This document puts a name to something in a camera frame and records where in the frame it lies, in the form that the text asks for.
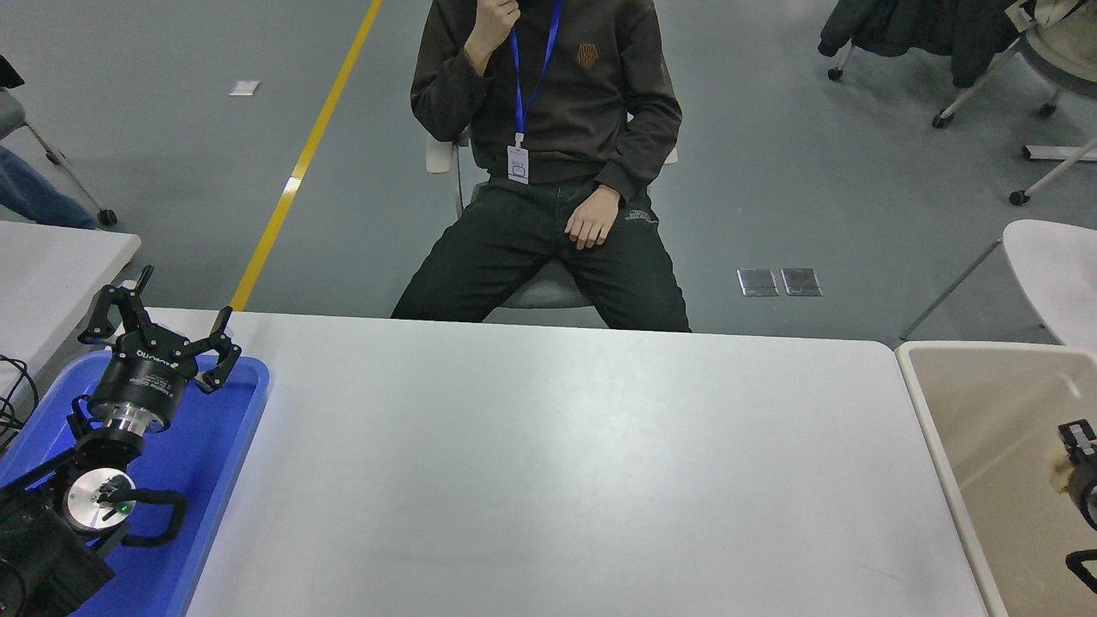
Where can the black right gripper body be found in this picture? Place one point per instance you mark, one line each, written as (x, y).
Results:
(1088, 497)

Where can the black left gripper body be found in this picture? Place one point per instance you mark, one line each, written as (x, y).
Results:
(141, 381)

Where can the tan paper ball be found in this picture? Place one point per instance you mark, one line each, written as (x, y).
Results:
(1061, 476)

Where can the person's left hand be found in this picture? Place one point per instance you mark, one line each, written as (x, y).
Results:
(593, 219)

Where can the person's right hand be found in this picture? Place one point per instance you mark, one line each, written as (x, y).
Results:
(490, 32)

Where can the large pale bin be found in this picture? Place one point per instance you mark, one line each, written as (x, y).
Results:
(994, 428)

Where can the white side table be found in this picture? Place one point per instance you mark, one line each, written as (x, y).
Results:
(51, 274)

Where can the blue plastic tray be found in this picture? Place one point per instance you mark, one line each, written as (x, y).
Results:
(206, 480)

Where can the person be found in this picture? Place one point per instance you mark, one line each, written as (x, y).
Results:
(34, 197)
(574, 103)

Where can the white round-edged chair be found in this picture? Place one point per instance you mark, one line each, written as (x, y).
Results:
(1054, 266)

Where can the white and grey chair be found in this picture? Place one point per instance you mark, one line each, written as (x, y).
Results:
(439, 158)

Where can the metal floor plate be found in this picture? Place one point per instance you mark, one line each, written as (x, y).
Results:
(801, 281)
(758, 282)

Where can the white frame with caster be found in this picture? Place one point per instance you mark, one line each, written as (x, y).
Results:
(1063, 152)

